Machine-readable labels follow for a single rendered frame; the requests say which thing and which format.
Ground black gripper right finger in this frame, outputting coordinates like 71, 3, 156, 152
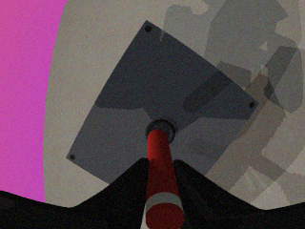
173, 159, 305, 229

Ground dark grey square panel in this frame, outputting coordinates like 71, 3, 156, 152
66, 19, 258, 183

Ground red peg with grey band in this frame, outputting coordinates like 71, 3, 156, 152
145, 129, 184, 229

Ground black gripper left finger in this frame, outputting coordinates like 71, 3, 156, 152
0, 157, 150, 229

